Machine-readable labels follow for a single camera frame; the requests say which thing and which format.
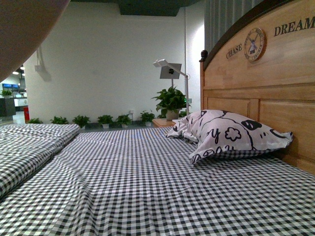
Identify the large potted green plant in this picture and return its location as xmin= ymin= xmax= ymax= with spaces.
xmin=152 ymin=87 xmax=187 ymax=120

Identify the red fire extinguisher box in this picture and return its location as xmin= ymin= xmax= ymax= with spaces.
xmin=23 ymin=107 xmax=30 ymax=123

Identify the wooden bed frame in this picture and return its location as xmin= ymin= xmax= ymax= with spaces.
xmin=200 ymin=0 xmax=315 ymax=174

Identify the folded checkered blanket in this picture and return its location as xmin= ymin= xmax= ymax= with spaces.
xmin=0 ymin=124 xmax=80 ymax=197

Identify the white cartoon print pillow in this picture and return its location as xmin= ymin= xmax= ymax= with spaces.
xmin=166 ymin=110 xmax=293 ymax=165

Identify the black white checkered bedsheet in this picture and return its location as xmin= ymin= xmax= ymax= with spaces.
xmin=0 ymin=128 xmax=315 ymax=236

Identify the small potted plant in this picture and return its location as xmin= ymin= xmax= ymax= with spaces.
xmin=27 ymin=118 xmax=43 ymax=124
xmin=140 ymin=110 xmax=156 ymax=126
xmin=50 ymin=116 xmax=69 ymax=124
xmin=116 ymin=114 xmax=132 ymax=128
xmin=72 ymin=115 xmax=90 ymax=129
xmin=97 ymin=115 xmax=113 ymax=129

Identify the beige plastic dustpan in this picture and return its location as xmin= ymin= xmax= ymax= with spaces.
xmin=0 ymin=0 xmax=70 ymax=81

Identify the far wooden nightstand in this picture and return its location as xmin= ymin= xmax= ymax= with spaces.
xmin=152 ymin=118 xmax=175 ymax=128

